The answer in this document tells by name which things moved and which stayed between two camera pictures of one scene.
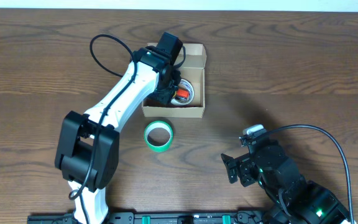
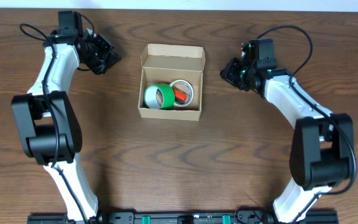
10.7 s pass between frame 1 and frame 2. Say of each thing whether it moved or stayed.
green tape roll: moved
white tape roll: moved
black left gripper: moved
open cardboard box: stayed
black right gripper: moved
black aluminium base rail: stayed
